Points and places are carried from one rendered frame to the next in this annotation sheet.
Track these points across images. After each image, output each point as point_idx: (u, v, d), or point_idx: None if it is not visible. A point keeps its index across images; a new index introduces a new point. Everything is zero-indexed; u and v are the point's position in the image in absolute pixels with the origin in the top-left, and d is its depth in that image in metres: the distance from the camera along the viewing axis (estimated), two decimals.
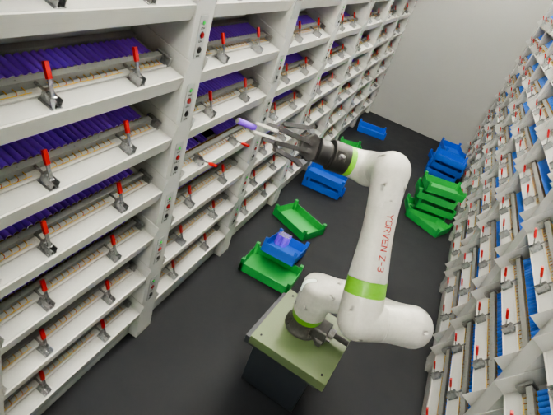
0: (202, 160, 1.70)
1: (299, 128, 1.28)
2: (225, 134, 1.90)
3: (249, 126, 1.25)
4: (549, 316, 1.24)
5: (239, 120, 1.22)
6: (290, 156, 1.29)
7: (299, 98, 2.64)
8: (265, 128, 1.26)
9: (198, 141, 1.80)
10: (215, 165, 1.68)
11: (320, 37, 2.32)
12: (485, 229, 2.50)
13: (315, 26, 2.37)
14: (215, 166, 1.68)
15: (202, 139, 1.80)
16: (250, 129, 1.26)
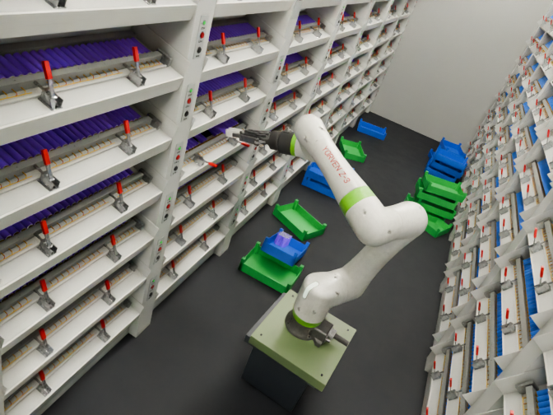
0: (202, 160, 1.70)
1: (259, 131, 1.82)
2: (225, 134, 1.90)
3: (212, 130, 1.88)
4: (549, 316, 1.24)
5: None
6: (250, 137, 1.75)
7: (299, 98, 2.64)
8: (235, 131, 1.83)
9: (198, 141, 1.80)
10: (215, 165, 1.68)
11: (320, 37, 2.32)
12: (485, 229, 2.50)
13: (315, 26, 2.37)
14: (215, 166, 1.68)
15: (202, 139, 1.80)
16: (213, 134, 1.88)
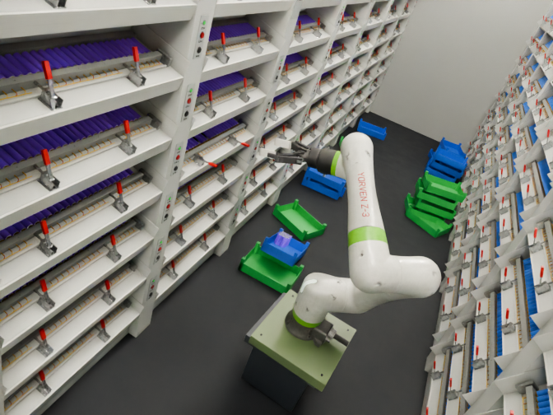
0: (202, 160, 1.70)
1: (289, 162, 1.64)
2: (225, 134, 1.90)
3: (212, 130, 1.88)
4: (549, 316, 1.24)
5: None
6: None
7: (299, 98, 2.64)
8: (267, 155, 1.67)
9: (198, 141, 1.80)
10: (215, 165, 1.68)
11: (320, 37, 2.32)
12: (485, 229, 2.50)
13: (315, 26, 2.37)
14: (215, 166, 1.68)
15: (202, 139, 1.80)
16: (213, 134, 1.88)
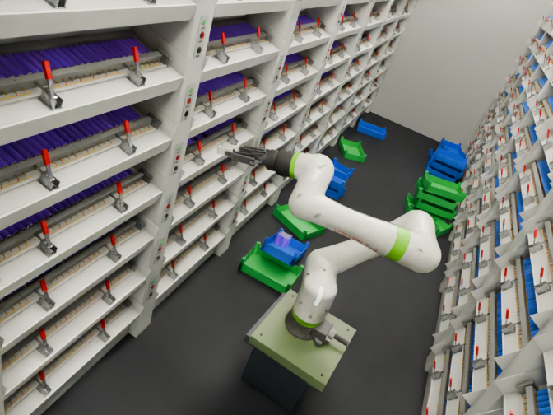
0: (199, 156, 1.70)
1: (244, 162, 1.57)
2: (221, 131, 1.91)
3: (209, 128, 1.88)
4: (549, 316, 1.24)
5: None
6: None
7: (299, 98, 2.64)
8: (225, 152, 1.63)
9: (195, 138, 1.80)
10: (197, 142, 1.67)
11: (320, 37, 2.32)
12: (485, 229, 2.50)
13: (315, 26, 2.37)
14: (197, 142, 1.67)
15: (199, 137, 1.80)
16: (211, 132, 1.88)
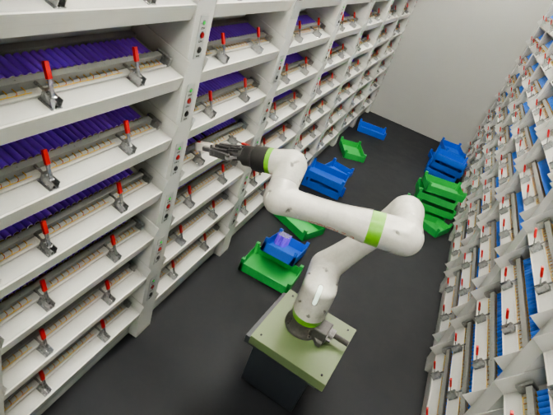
0: (199, 156, 1.70)
1: (221, 157, 1.61)
2: (222, 132, 1.90)
3: (210, 128, 1.88)
4: (549, 316, 1.24)
5: None
6: None
7: (299, 98, 2.64)
8: (203, 148, 1.67)
9: (195, 138, 1.80)
10: (197, 142, 1.67)
11: (320, 37, 2.32)
12: (485, 229, 2.50)
13: (315, 26, 2.37)
14: (197, 142, 1.67)
15: (199, 137, 1.80)
16: (211, 132, 1.88)
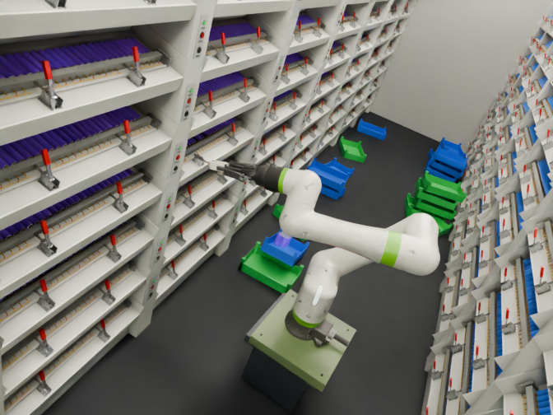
0: (202, 160, 1.70)
1: (235, 177, 1.62)
2: (221, 131, 1.91)
3: (209, 128, 1.88)
4: (549, 316, 1.24)
5: None
6: None
7: (299, 98, 2.64)
8: (217, 167, 1.68)
9: (195, 138, 1.80)
10: None
11: (320, 37, 2.32)
12: (485, 229, 2.50)
13: (315, 26, 2.37)
14: None
15: (199, 137, 1.80)
16: (211, 132, 1.88)
